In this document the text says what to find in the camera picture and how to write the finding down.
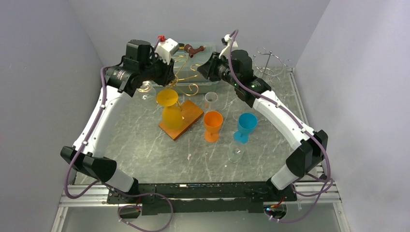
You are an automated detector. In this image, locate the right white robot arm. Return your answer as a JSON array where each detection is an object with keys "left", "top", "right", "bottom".
[{"left": 196, "top": 50, "right": 328, "bottom": 201}]

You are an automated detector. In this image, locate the yellow frosted wine glass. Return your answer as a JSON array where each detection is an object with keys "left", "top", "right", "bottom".
[{"left": 156, "top": 88, "right": 183, "bottom": 130}]

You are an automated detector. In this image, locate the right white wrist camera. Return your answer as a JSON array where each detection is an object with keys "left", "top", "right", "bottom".
[{"left": 219, "top": 34, "right": 238, "bottom": 59}]

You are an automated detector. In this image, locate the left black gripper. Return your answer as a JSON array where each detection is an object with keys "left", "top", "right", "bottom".
[{"left": 140, "top": 51, "right": 175, "bottom": 87}]

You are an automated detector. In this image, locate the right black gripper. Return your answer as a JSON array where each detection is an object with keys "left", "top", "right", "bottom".
[{"left": 196, "top": 53, "right": 238, "bottom": 87}]

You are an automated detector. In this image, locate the blue plastic wine glass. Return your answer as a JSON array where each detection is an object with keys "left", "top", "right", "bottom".
[{"left": 233, "top": 112, "right": 258, "bottom": 144}]

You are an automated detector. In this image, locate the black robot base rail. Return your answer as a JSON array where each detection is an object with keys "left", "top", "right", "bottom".
[{"left": 107, "top": 181, "right": 297, "bottom": 216}]

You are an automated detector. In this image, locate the small clear cup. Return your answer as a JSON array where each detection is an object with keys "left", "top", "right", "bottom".
[{"left": 204, "top": 92, "right": 219, "bottom": 112}]

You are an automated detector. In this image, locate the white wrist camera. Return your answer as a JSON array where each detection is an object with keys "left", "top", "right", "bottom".
[
  {"left": 219, "top": 34, "right": 238, "bottom": 59},
  {"left": 154, "top": 35, "right": 179, "bottom": 65}
]

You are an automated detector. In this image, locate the orange plastic wine glass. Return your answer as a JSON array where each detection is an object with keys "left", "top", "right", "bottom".
[{"left": 203, "top": 111, "right": 223, "bottom": 143}]

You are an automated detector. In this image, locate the gold wire wine glass rack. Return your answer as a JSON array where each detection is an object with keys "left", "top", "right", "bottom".
[{"left": 150, "top": 64, "right": 204, "bottom": 141}]

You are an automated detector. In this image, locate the clear stemless glass front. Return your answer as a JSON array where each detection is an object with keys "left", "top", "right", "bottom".
[{"left": 228, "top": 140, "right": 246, "bottom": 163}]

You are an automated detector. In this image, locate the brown pipe fitting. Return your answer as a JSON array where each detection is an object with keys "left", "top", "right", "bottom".
[{"left": 184, "top": 44, "right": 205, "bottom": 58}]

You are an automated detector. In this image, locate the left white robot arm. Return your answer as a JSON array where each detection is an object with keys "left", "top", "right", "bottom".
[{"left": 60, "top": 38, "right": 179, "bottom": 203}]

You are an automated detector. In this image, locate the clear plastic storage box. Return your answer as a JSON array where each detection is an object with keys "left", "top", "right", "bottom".
[{"left": 150, "top": 42, "right": 220, "bottom": 96}]

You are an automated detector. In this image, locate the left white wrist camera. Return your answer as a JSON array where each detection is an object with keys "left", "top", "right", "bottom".
[{"left": 154, "top": 35, "right": 179, "bottom": 65}]

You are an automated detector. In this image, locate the clear wine glass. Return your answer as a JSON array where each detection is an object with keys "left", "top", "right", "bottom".
[{"left": 137, "top": 81, "right": 157, "bottom": 110}]

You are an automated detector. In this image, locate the silver wire cup rack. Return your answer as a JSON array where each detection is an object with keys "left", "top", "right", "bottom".
[{"left": 251, "top": 47, "right": 292, "bottom": 85}]

